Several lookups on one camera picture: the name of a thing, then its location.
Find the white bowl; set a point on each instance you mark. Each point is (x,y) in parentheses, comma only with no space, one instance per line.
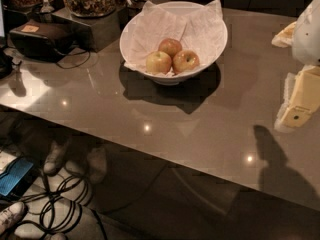
(174,41)

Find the black device with label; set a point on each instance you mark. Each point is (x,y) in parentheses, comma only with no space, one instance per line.
(43,41)

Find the metal scoop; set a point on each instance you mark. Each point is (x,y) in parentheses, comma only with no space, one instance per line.
(46,7)

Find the red-yellow apple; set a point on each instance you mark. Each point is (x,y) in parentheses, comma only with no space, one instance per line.
(185,60)
(170,46)

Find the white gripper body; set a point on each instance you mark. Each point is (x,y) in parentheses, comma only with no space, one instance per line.
(308,34)

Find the left yellow apple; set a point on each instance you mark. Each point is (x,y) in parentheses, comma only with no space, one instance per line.
(158,62)

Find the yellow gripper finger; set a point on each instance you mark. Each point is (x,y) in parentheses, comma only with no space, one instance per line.
(285,37)
(301,98)

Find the white shoe bottom left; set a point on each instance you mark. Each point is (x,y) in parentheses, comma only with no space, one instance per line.
(11,215)

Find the grey metal stand box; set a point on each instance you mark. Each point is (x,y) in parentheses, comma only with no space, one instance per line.
(91,33)

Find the blue foot pedal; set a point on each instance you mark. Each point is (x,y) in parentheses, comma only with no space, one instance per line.
(16,178)

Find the white paper liner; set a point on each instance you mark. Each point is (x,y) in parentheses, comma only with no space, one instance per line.
(199,28)

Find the white shoe under table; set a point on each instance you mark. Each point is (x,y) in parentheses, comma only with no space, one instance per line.
(94,168)
(55,158)

